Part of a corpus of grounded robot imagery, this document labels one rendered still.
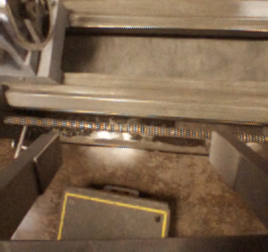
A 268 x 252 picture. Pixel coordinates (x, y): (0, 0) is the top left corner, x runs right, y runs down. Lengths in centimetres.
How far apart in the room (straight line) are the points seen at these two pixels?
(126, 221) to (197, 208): 59
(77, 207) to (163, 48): 108
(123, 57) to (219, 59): 43
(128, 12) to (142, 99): 37
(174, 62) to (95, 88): 37
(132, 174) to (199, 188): 52
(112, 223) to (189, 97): 93
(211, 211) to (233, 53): 117
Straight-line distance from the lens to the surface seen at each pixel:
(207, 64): 94
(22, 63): 77
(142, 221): 135
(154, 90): 76
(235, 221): 179
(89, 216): 140
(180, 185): 162
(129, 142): 117
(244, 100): 82
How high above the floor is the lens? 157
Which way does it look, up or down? 82 degrees down
